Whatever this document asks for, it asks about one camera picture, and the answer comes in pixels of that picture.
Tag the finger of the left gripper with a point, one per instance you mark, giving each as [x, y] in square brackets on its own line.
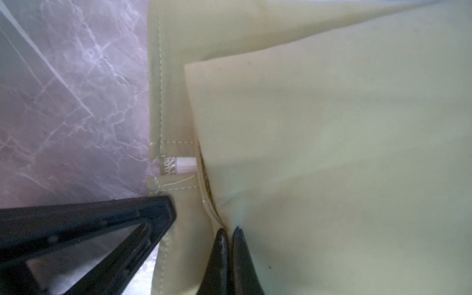
[29, 232]

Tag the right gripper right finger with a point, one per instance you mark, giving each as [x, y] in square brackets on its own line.
[244, 276]

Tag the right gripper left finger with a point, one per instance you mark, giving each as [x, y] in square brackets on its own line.
[217, 277]

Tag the olive green skirt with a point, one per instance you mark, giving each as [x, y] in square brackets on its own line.
[336, 134]

